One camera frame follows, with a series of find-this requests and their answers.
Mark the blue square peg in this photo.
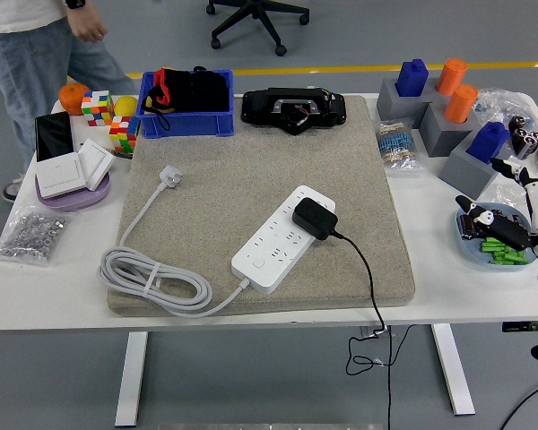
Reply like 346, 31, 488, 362
465, 121, 512, 166
395, 58, 430, 99

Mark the purple tray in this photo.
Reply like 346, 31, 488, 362
35, 172, 112, 213

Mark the grey-brown mat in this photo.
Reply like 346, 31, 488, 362
106, 93, 417, 318

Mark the clear bag of metal nuts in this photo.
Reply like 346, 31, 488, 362
0, 204, 71, 269

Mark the small white wall switch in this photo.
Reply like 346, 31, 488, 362
77, 137, 116, 192

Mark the black and red fabric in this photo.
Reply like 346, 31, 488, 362
142, 65, 231, 131

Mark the white table leg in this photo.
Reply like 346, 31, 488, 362
114, 331, 150, 427
431, 324, 476, 417

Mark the light blue dish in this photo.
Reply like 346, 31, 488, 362
456, 202, 538, 273

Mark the white-faced puzzle cube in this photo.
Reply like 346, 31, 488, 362
81, 90, 117, 127

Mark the person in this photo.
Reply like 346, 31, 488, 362
0, 0, 136, 203

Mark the orange cylinder peg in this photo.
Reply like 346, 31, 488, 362
436, 57, 469, 97
444, 83, 480, 125

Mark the blue plastic bin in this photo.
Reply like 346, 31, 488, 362
136, 69, 236, 139

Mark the clear bag of resistors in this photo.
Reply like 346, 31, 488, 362
375, 118, 425, 171

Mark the clear hook under table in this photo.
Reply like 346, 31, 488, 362
360, 325, 391, 340

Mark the white power cord with plug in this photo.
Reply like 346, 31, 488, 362
98, 164, 252, 319

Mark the black plug with cord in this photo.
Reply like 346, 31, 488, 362
291, 196, 419, 430

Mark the person's left hand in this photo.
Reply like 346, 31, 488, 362
66, 4, 109, 44

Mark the black phone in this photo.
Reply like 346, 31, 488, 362
34, 110, 80, 163

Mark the orange fruit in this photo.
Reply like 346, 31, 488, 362
58, 82, 91, 116

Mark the colourful puzzle cube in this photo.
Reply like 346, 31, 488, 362
108, 115, 141, 154

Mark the yellow lemon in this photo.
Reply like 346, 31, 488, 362
114, 95, 140, 120

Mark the empty clear plastic bag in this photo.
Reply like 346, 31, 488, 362
495, 183, 533, 211

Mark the dark capacitors pile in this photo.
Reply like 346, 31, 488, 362
459, 212, 528, 241

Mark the large white wall switch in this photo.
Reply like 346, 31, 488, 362
34, 151, 87, 200

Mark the grey block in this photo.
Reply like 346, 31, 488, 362
376, 78, 436, 122
438, 141, 515, 202
419, 102, 481, 158

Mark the black electronic device shell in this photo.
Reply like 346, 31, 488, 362
240, 86, 348, 136

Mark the green cylinders pile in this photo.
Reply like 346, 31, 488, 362
481, 238, 530, 266

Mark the clear bag of blue parts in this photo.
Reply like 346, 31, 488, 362
473, 87, 537, 131

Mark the black office chair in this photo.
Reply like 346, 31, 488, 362
205, 0, 311, 57

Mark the white power strip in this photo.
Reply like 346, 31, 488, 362
230, 185, 337, 296

